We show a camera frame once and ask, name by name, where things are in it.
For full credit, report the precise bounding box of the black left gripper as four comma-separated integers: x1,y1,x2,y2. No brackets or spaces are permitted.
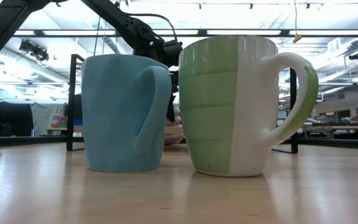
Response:
140,37,180,123

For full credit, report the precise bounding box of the purple ribbed mug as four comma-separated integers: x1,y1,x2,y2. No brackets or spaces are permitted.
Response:
164,105,185,146

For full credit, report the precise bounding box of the green and white mug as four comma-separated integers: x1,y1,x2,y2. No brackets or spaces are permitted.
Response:
178,34,319,177

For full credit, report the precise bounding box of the light blue mug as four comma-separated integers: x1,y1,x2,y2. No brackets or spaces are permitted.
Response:
81,53,173,173

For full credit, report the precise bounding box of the black metal wooden shelf rack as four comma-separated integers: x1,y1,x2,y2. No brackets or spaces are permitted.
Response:
66,54,299,154

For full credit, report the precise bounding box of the grey fabric partition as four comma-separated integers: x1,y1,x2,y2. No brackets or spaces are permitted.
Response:
30,102,67,137

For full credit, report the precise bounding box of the black overhead beam with lights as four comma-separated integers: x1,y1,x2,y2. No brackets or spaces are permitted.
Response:
11,29,358,38

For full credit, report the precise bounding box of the black ceiling spotlight cluster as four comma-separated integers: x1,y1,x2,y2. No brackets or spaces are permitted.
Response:
19,39,50,62

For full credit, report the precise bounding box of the black partition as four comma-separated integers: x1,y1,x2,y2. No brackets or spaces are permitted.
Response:
0,101,34,137

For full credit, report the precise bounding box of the wooden background table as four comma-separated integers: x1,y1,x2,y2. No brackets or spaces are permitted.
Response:
303,124,358,131

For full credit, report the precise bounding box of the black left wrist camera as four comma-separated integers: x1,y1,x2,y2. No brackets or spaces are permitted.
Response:
163,40,184,67

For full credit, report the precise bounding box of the black left wrist camera cable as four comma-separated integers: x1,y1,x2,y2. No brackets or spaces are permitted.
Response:
128,12,179,42

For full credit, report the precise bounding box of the black aluminium table frame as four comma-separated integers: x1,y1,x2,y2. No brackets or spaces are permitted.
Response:
0,135,358,152

